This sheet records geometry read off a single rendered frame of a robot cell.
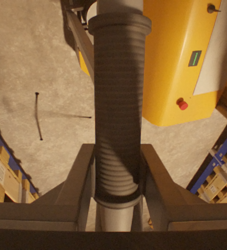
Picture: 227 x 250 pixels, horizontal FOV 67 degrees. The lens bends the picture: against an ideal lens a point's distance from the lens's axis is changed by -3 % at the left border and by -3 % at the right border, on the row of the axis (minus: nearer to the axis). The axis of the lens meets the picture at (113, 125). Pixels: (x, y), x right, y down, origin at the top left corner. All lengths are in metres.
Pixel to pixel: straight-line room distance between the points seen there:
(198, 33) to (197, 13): 0.07
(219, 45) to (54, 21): 1.07
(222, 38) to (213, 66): 0.11
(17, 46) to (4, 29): 0.13
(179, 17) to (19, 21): 1.08
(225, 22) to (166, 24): 0.20
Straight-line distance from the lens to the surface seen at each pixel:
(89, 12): 1.00
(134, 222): 0.18
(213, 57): 0.81
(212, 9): 0.70
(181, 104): 0.81
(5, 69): 1.60
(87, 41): 0.61
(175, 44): 0.70
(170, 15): 0.69
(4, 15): 1.47
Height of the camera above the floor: 1.41
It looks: 43 degrees down
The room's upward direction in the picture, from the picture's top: 158 degrees clockwise
